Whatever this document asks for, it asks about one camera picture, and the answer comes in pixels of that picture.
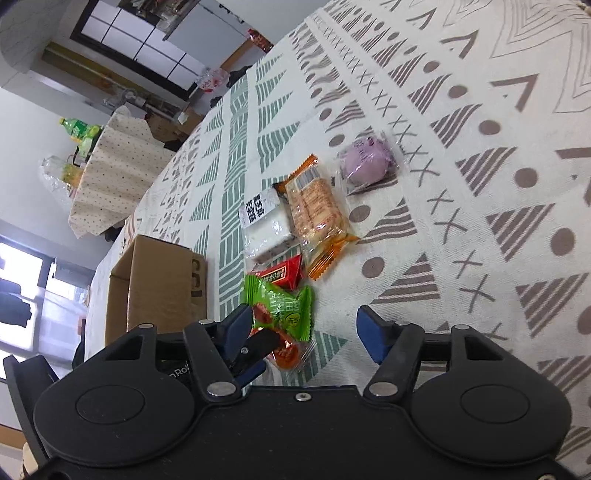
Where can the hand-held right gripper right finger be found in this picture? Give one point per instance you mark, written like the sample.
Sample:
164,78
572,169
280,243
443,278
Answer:
374,334

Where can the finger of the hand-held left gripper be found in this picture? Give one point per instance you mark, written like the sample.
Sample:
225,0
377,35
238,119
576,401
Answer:
261,346
251,374

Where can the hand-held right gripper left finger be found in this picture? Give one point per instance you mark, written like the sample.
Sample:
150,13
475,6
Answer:
238,330

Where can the green candy packet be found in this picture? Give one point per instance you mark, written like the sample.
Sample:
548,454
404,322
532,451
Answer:
281,304

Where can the red candy packet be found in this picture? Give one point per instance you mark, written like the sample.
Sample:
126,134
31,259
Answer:
281,273

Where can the brown cardboard box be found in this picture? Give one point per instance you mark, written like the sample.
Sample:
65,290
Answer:
147,286

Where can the white snack packet black label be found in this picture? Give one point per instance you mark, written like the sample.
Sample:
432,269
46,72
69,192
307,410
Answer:
268,226

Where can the orange cracker packet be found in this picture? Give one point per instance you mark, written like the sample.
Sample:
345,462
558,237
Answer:
316,217

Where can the purple bun packet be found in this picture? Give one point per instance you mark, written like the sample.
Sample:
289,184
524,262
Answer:
367,159

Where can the patterned bed blanket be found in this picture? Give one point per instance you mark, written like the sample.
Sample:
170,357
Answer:
461,207

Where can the window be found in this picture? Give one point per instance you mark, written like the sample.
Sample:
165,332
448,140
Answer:
18,263

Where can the round table dotted cloth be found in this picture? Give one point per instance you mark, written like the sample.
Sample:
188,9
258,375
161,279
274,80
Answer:
120,175

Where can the small cardboard box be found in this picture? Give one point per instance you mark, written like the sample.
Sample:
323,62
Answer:
166,131

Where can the clear bottle yellow liquid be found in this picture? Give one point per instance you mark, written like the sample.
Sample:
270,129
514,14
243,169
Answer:
62,171

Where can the green tissue pack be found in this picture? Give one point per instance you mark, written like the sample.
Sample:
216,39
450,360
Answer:
87,144

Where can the pink plastic bag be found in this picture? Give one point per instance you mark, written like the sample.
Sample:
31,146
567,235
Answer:
212,79

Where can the green soda bottle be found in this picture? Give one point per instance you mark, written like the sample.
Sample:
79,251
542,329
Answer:
81,128

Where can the brown drink bottle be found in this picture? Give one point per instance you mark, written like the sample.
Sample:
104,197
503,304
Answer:
260,39

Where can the black framed sliding door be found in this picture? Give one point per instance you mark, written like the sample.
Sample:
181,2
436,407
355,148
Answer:
138,41

